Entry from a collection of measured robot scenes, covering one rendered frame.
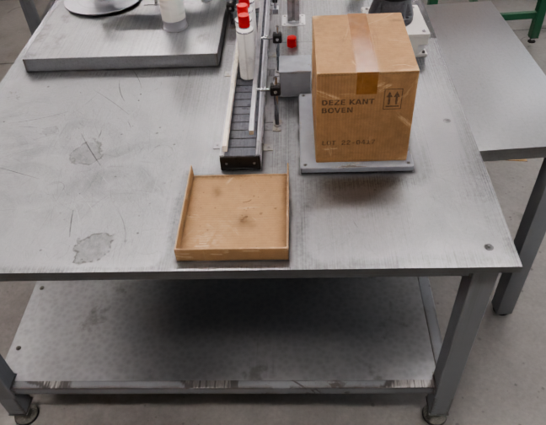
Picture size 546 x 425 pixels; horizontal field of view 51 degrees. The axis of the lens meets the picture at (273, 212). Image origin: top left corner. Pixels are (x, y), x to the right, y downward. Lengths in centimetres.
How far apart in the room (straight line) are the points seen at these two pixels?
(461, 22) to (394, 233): 112
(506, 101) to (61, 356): 161
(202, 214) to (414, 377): 85
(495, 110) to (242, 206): 83
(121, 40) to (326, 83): 98
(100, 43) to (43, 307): 95
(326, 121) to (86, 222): 65
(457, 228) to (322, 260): 34
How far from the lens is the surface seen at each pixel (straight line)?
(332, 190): 148
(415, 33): 202
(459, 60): 206
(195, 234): 139
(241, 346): 191
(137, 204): 151
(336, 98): 142
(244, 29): 175
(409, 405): 208
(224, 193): 148
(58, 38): 226
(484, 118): 179
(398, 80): 141
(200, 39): 209
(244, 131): 160
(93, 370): 197
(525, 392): 220
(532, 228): 200
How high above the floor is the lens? 183
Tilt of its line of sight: 44 degrees down
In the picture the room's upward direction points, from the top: 4 degrees counter-clockwise
